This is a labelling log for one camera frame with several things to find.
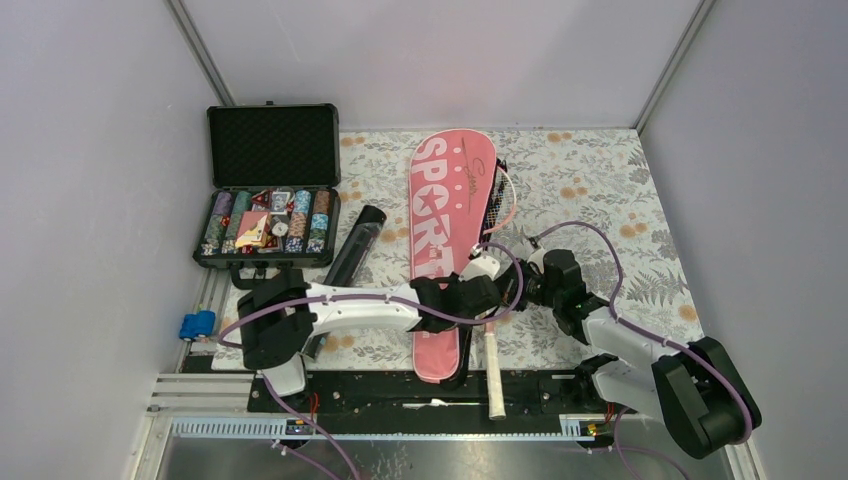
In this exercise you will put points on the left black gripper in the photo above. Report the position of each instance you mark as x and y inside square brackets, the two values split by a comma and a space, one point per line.
[455, 280]

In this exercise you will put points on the black poker chip case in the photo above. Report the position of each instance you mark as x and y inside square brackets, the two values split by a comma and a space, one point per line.
[275, 158]

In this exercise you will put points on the pink racket cover bag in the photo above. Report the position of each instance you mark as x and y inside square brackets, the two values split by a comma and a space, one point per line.
[450, 177]

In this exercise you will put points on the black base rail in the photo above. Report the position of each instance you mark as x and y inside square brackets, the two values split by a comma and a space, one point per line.
[397, 402]

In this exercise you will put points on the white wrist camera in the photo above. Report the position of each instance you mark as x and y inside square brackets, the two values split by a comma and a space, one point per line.
[536, 258]
[482, 266]

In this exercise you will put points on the pink badminton racket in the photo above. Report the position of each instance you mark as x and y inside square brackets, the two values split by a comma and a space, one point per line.
[496, 403]
[501, 203]

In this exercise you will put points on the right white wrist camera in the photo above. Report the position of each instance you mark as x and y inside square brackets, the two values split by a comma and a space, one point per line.
[536, 258]

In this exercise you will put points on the playing card box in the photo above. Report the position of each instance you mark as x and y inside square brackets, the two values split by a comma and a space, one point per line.
[253, 231]

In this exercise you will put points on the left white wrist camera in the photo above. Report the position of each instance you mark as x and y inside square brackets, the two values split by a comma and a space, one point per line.
[482, 266]

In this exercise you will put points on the black shuttlecock tube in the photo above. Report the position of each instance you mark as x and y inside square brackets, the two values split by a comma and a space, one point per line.
[356, 247]

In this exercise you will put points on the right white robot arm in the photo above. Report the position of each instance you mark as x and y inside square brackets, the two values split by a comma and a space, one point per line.
[694, 390]

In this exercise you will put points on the blue small block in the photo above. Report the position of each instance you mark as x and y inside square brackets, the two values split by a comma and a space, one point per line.
[197, 325]

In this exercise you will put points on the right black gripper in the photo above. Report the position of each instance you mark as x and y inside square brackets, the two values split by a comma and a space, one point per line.
[527, 269]

